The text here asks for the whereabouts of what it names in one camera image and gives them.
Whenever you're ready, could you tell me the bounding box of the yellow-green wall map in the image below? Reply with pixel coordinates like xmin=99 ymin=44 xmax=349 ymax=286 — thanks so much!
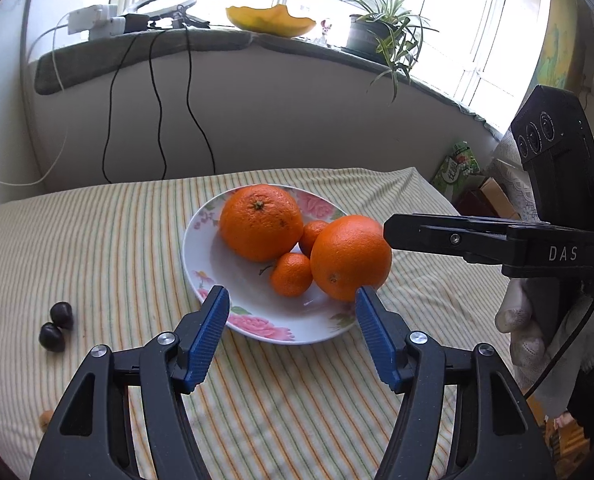
xmin=527 ymin=7 xmax=585 ymax=106

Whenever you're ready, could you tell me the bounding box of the green printed bag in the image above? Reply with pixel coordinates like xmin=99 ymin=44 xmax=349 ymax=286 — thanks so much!
xmin=431 ymin=142 xmax=485 ymax=201

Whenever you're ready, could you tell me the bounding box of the person's right hand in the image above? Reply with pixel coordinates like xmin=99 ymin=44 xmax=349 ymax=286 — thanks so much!
xmin=494 ymin=276 xmax=594 ymax=418

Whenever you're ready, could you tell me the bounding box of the striped table cloth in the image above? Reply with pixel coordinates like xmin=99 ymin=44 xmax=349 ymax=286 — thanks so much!
xmin=0 ymin=166 xmax=548 ymax=480

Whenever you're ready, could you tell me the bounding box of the grey windowsill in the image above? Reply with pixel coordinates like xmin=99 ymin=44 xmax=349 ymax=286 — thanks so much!
xmin=34 ymin=27 xmax=503 ymax=146

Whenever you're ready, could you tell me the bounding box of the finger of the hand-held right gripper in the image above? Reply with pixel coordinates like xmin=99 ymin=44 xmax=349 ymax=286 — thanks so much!
xmin=383 ymin=213 xmax=522 ymax=265

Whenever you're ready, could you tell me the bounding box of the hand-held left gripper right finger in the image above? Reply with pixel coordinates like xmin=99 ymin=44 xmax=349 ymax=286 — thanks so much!
xmin=354 ymin=286 xmax=558 ymax=480

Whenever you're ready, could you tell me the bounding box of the white hanging cable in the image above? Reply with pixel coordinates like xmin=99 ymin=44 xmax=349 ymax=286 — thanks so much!
xmin=0 ymin=125 xmax=70 ymax=186

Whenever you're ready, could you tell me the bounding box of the yellow bowl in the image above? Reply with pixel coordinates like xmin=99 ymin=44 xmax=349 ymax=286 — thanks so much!
xmin=226 ymin=4 xmax=317 ymax=38

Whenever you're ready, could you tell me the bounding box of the small tangerine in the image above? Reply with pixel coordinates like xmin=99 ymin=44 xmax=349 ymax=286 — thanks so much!
xmin=298 ymin=220 xmax=330 ymax=258
xmin=269 ymin=252 xmax=313 ymax=297

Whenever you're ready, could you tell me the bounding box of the cardboard box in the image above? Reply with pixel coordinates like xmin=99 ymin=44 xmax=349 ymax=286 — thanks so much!
xmin=454 ymin=176 xmax=520 ymax=220

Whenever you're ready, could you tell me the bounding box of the black cable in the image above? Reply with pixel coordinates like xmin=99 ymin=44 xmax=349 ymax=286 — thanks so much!
xmin=183 ymin=25 xmax=217 ymax=176
xmin=147 ymin=30 xmax=169 ymax=181
xmin=101 ymin=30 xmax=170 ymax=184

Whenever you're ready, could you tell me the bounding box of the white lace cloth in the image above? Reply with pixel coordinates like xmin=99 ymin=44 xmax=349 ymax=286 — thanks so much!
xmin=486 ymin=130 xmax=543 ymax=223

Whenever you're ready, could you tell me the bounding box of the potted spider plant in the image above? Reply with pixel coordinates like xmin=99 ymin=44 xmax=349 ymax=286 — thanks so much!
xmin=322 ymin=0 xmax=438 ymax=106

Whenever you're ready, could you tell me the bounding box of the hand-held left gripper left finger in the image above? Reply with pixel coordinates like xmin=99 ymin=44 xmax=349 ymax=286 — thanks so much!
xmin=29 ymin=285 xmax=231 ymax=480

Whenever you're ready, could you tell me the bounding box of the large orange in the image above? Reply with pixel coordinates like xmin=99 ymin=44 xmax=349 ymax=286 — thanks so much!
xmin=219 ymin=184 xmax=304 ymax=263
xmin=310 ymin=214 xmax=393 ymax=302

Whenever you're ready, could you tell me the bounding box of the white charger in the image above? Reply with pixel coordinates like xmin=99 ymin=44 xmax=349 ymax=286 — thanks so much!
xmin=88 ymin=16 xmax=128 ymax=40

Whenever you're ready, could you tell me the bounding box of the floral white plate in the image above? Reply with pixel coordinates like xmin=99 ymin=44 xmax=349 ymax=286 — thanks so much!
xmin=182 ymin=186 xmax=393 ymax=345

